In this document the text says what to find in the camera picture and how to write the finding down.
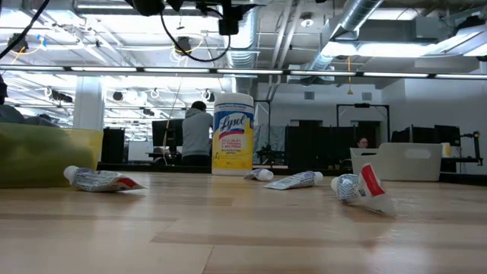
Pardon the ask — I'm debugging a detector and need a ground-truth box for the white toothpaste tube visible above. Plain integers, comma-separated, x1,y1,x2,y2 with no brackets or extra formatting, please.
63,164,148,193
329,162,397,218
243,167,275,182
263,170,325,191

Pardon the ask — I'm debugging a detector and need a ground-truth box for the Lysol wipes canister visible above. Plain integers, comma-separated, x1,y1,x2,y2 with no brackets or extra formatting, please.
211,92,255,177

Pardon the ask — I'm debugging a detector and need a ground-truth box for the grey cover sheet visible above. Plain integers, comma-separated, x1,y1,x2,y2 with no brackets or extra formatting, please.
253,123,286,153

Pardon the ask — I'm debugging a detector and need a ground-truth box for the long ceiling light strip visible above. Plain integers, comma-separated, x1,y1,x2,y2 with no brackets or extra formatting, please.
0,65,487,80

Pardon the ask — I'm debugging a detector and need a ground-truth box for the black computer monitor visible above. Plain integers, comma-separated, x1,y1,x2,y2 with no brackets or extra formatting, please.
151,118,184,148
411,126,435,145
391,129,411,144
434,125,462,147

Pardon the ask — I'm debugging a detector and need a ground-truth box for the black partition panel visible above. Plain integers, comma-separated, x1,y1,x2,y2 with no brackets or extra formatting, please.
285,120,381,171

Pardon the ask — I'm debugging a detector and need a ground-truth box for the black box cabinet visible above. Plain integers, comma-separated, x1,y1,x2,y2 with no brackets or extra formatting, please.
100,127,126,164

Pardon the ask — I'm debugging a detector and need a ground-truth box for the white plastic bin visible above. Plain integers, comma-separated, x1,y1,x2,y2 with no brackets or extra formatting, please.
349,142,444,183

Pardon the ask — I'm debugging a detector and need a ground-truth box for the white building column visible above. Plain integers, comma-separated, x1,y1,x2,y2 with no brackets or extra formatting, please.
73,78,105,132

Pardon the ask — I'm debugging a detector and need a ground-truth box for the yellow plastic bin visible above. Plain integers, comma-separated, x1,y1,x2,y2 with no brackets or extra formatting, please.
0,122,104,190

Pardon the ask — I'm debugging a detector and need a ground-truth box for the black clamp stand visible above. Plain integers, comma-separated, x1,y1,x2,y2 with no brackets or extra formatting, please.
460,131,484,167

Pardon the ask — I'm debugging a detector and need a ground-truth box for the ribbed silver air duct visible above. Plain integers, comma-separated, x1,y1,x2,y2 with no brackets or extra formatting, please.
218,0,260,69

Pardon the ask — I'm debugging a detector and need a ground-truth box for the black ceiling cable reel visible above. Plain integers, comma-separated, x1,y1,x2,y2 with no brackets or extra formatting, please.
7,33,30,53
173,36,193,57

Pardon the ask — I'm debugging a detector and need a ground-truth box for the black aluminium table frame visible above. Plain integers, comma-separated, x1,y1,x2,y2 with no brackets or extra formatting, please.
97,162,487,186

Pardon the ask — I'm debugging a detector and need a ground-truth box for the yellow hanging cord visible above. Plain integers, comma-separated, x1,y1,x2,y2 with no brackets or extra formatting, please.
346,56,354,96

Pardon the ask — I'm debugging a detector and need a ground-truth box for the black gantry frame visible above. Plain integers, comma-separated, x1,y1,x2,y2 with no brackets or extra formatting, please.
336,103,391,142

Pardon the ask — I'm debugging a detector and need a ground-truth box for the smooth silver air duct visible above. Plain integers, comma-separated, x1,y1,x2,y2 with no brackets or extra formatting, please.
304,0,384,72

